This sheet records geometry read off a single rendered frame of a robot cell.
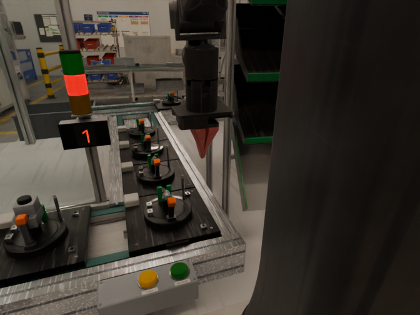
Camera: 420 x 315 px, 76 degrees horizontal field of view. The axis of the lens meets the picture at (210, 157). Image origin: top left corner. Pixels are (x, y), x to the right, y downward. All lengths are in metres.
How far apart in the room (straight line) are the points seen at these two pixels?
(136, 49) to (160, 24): 3.36
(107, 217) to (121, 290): 0.31
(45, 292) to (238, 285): 0.44
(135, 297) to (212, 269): 0.21
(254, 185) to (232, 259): 0.22
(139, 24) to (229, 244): 10.73
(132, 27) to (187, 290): 10.83
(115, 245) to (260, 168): 0.47
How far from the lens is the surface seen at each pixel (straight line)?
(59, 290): 0.71
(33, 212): 0.78
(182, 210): 0.80
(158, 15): 11.22
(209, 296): 0.75
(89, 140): 0.80
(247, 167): 0.83
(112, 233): 0.88
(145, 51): 8.01
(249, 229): 0.94
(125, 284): 0.67
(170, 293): 0.66
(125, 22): 11.25
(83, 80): 0.77
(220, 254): 0.73
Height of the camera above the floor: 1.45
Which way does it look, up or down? 25 degrees down
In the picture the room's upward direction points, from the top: straight up
